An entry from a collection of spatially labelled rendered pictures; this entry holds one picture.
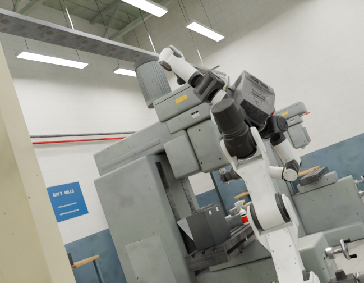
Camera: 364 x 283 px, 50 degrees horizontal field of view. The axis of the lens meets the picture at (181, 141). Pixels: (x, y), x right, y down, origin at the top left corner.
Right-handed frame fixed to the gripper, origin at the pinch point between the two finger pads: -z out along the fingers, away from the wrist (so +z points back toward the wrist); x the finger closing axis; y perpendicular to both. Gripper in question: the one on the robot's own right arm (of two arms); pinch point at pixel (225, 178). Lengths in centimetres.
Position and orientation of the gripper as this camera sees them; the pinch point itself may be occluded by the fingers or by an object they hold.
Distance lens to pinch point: 255.8
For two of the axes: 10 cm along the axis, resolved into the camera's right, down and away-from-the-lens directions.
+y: 3.5, 9.2, -1.5
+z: 5.3, -3.3, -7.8
